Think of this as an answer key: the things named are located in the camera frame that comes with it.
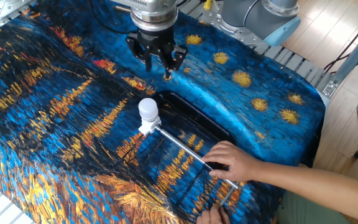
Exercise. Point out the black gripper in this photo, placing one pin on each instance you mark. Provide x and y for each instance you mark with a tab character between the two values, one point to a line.
155	40

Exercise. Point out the white light bulb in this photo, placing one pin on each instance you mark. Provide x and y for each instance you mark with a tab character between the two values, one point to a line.
148	109

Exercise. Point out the white socket metal rod stand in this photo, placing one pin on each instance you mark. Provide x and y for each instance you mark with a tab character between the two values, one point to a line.
149	127

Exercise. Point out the person's right forearm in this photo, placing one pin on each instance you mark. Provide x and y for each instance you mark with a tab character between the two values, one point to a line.
322	189

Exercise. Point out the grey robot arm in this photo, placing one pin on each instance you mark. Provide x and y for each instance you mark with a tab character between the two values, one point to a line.
259	18

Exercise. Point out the person's right hand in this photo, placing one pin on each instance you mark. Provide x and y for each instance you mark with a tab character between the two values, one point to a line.
238	161

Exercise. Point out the person's left hand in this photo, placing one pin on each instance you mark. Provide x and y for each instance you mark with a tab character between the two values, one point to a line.
213	217

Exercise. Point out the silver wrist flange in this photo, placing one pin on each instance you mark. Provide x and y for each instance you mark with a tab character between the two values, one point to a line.
154	18

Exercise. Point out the yellow plastic item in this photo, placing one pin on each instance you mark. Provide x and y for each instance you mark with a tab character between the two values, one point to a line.
208	3

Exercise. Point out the black plastic tray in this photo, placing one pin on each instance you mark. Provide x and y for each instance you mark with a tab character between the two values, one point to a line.
194	116

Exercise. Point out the starry night painting tablecloth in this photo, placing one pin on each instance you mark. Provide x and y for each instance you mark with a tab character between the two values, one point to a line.
57	124

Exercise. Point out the aluminium frame strut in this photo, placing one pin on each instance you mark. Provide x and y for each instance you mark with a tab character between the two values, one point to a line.
356	53

